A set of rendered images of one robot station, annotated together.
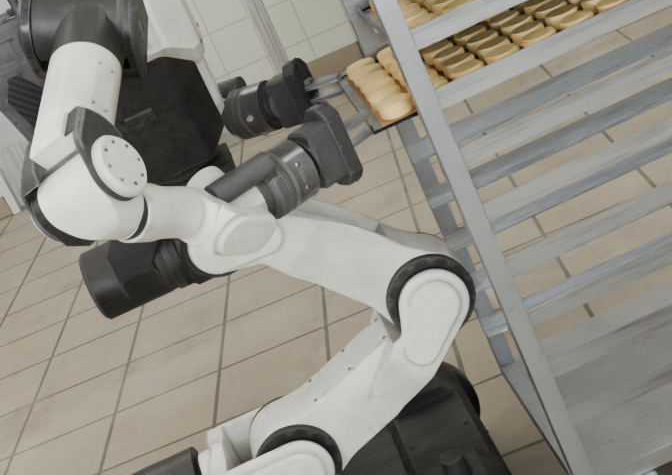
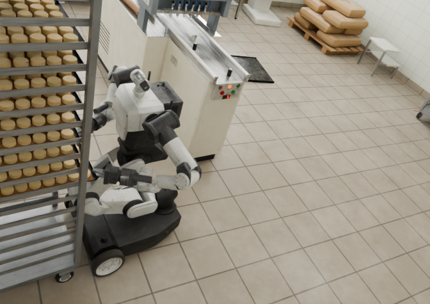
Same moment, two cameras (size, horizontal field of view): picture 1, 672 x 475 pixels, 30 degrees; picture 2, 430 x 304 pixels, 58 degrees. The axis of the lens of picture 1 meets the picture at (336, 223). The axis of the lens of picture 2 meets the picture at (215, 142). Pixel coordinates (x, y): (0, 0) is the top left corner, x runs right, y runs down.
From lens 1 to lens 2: 3.56 m
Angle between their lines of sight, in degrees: 111
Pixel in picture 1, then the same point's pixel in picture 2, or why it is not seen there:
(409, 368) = not seen: hidden behind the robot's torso
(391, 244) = not seen: hidden behind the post
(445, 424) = (92, 223)
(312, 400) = (119, 191)
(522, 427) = (79, 276)
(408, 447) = (103, 218)
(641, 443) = (38, 210)
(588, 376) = (48, 242)
